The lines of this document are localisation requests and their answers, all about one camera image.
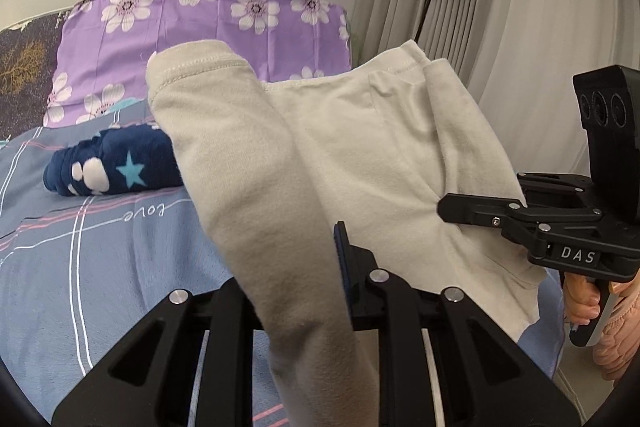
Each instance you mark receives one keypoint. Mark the grey curtain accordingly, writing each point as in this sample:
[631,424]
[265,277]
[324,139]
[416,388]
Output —
[500,7]

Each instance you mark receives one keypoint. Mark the beige pants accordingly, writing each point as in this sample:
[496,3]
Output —
[325,147]

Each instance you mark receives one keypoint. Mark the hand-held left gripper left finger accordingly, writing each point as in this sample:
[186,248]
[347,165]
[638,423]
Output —
[235,303]

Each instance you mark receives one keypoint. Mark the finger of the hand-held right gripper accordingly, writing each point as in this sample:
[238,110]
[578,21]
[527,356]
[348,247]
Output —
[555,184]
[475,209]

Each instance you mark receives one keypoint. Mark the person's right hand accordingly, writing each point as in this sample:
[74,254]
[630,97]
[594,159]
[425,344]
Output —
[582,307]

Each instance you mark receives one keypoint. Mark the dark leaf printed pillow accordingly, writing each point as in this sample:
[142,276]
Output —
[30,72]

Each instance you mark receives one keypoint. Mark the navy star printed garment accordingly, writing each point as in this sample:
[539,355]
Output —
[150,152]

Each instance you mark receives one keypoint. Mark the blue printed bed sheet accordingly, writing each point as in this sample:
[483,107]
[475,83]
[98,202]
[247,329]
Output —
[100,267]

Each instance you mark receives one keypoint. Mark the purple floral pillow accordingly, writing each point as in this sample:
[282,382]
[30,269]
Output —
[200,27]

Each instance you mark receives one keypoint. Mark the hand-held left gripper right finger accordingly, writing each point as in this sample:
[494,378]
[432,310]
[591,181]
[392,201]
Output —
[343,259]

